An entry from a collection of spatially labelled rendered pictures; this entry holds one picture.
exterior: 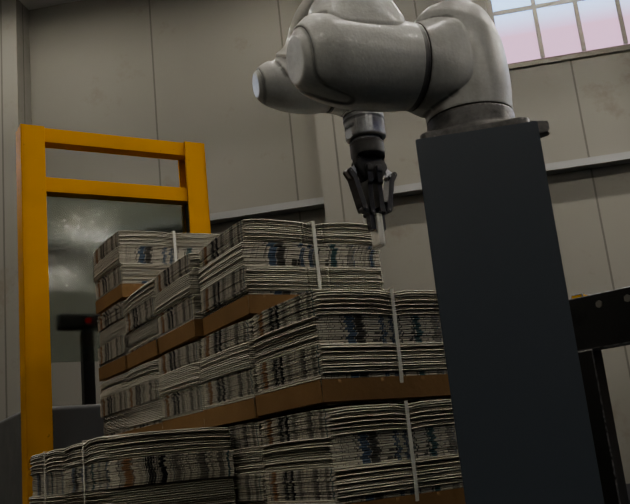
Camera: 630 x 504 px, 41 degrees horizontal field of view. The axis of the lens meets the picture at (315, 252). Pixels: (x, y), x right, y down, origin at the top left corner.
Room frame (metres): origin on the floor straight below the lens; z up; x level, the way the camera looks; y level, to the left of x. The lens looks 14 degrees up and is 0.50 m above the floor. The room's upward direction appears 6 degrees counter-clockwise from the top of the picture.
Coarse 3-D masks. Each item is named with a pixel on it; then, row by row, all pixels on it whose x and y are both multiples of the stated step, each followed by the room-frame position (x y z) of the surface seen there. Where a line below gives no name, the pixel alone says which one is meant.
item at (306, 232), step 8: (304, 224) 1.98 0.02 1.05; (320, 224) 2.00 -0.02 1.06; (304, 232) 1.98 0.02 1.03; (320, 232) 2.00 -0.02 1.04; (304, 240) 1.98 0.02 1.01; (312, 240) 1.99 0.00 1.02; (320, 240) 2.00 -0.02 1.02; (304, 248) 1.97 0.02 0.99; (312, 248) 1.98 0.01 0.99; (320, 248) 1.99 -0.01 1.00; (304, 256) 1.97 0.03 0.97; (312, 256) 1.99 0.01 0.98; (320, 256) 2.00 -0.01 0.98; (312, 264) 1.98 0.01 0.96; (320, 264) 1.99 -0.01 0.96; (312, 272) 1.97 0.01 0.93; (320, 272) 1.98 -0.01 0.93; (328, 272) 1.99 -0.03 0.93; (312, 280) 1.97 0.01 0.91; (328, 280) 1.99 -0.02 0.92; (312, 288) 1.97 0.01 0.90; (328, 288) 1.99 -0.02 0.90
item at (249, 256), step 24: (216, 240) 2.04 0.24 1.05; (240, 240) 1.92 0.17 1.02; (264, 240) 1.92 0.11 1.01; (288, 240) 1.95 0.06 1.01; (216, 264) 2.03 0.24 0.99; (240, 264) 1.91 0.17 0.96; (264, 264) 1.91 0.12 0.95; (288, 264) 1.95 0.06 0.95; (216, 288) 2.04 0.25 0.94; (240, 288) 1.91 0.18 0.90; (264, 288) 1.91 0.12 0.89; (288, 288) 1.94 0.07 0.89
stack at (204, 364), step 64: (256, 320) 1.87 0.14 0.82; (320, 320) 1.65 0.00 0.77; (384, 320) 1.73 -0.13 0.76; (128, 384) 2.61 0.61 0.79; (192, 384) 2.17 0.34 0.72; (256, 384) 1.89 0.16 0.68; (256, 448) 1.92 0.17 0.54; (320, 448) 1.68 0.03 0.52; (384, 448) 1.71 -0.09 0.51; (448, 448) 1.79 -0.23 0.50
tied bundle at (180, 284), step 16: (192, 256) 2.14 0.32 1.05; (176, 272) 2.22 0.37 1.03; (192, 272) 2.14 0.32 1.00; (160, 288) 2.34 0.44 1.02; (176, 288) 2.22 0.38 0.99; (192, 288) 2.14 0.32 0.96; (160, 304) 2.34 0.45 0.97; (176, 304) 2.24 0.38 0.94; (192, 304) 2.14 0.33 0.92; (160, 320) 2.36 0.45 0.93; (176, 320) 2.25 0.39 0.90; (160, 336) 2.37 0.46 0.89
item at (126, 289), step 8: (120, 288) 2.64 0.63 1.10; (128, 288) 2.64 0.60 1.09; (136, 288) 2.65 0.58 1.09; (104, 296) 2.78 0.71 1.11; (112, 296) 2.71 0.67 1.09; (120, 296) 2.64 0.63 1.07; (128, 296) 2.64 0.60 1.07; (96, 304) 2.86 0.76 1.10; (104, 304) 2.79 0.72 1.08; (96, 312) 2.87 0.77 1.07; (120, 360) 2.67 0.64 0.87; (104, 368) 2.81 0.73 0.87; (112, 368) 2.74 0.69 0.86; (120, 368) 2.67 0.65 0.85; (104, 376) 2.82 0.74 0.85; (128, 432) 2.64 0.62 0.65
